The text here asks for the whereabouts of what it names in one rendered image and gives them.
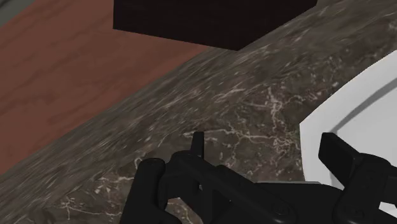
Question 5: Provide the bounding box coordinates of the white plate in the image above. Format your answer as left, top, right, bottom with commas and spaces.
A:
299, 49, 397, 218

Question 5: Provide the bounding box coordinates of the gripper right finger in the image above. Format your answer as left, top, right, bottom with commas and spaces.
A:
317, 132, 397, 224

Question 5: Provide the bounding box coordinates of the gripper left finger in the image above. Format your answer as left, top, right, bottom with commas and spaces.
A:
120, 131, 258, 224

